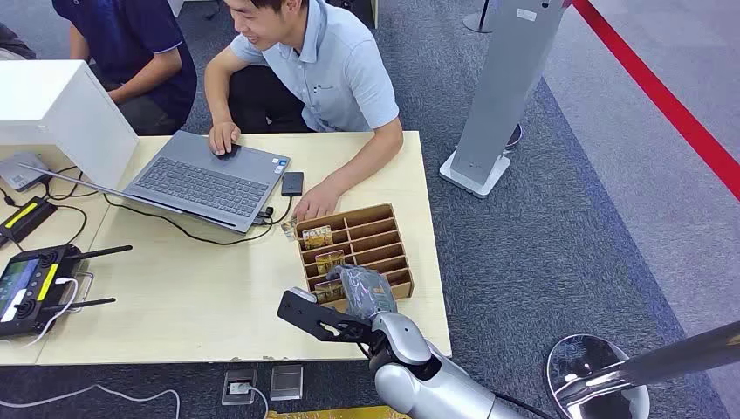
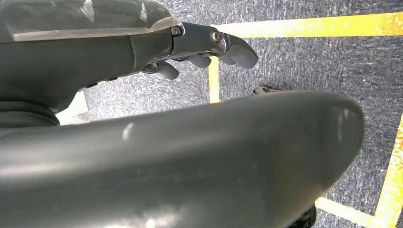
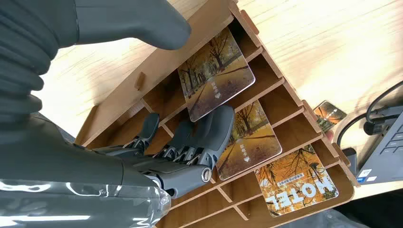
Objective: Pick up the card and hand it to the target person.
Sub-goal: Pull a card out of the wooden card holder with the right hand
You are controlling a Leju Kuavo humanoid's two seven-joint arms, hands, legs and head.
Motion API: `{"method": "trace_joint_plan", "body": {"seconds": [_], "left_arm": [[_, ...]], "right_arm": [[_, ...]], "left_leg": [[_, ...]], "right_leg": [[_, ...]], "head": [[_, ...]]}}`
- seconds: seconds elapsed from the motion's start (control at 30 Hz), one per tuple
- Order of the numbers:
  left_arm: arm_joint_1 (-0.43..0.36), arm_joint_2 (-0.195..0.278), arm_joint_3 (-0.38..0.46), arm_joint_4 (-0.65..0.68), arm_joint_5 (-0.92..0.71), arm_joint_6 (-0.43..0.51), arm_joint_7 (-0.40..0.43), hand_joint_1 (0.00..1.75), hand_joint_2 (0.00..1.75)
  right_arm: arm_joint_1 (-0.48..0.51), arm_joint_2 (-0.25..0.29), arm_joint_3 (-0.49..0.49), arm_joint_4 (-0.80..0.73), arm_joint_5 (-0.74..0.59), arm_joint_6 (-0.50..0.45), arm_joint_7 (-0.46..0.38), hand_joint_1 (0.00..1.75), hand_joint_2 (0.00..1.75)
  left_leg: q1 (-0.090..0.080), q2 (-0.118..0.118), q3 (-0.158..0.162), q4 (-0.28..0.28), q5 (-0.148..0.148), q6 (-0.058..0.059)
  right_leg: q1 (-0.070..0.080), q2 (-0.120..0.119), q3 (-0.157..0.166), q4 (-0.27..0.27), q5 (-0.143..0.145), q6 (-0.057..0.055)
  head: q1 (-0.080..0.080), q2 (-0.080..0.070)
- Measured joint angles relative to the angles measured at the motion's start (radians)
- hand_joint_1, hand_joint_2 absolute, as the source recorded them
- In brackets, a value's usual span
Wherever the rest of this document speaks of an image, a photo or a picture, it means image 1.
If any black power bank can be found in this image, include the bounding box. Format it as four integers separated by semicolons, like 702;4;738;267
280;170;305;198

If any thin black cable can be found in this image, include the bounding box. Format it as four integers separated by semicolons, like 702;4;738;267
0;166;100;251

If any person's left hand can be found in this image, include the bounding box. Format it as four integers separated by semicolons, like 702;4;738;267
291;181;343;223

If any grey kiosk stand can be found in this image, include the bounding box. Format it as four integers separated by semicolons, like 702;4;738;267
438;0;572;200

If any person's right hand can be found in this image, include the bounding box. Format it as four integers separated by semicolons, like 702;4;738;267
208;120;242;157

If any red floor tape line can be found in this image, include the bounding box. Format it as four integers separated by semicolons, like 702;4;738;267
572;0;740;203

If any grey laptop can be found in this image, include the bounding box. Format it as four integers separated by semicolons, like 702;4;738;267
17;129;291;235

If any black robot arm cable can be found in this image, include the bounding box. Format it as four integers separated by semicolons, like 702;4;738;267
492;392;558;419

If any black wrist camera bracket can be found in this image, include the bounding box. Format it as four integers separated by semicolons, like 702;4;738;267
277;289;374;346

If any small grey device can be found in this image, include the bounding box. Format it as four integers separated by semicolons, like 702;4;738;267
0;152;51;193

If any black laptop cable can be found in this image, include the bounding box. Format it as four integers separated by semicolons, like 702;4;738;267
102;193;295;248

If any black remote controller with antennas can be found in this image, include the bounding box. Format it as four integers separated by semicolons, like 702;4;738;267
0;243;134;340

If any white floor cable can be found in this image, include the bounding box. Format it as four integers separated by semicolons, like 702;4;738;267
0;383;182;419

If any round grey stand base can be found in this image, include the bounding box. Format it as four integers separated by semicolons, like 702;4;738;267
462;0;494;35

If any white controller cable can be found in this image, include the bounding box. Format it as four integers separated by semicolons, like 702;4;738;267
22;277;79;349

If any metal floor socket cover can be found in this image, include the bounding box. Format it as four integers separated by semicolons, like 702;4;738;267
269;364;305;402

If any black device with yellow stripe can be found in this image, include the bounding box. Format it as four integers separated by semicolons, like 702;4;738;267
0;196;58;245

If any yellow board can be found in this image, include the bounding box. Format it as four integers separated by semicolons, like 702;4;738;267
264;405;413;419

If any floor power socket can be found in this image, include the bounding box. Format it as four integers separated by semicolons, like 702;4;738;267
220;368;259;407

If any wooden slotted card organizer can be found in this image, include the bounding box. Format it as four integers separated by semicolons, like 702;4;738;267
294;203;415;307

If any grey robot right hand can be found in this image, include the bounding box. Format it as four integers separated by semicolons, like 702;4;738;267
327;264;400;323

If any person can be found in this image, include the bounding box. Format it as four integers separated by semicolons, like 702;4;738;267
203;0;405;223
51;0;198;137

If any white box monitor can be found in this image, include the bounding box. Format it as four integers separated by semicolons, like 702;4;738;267
0;59;140;192

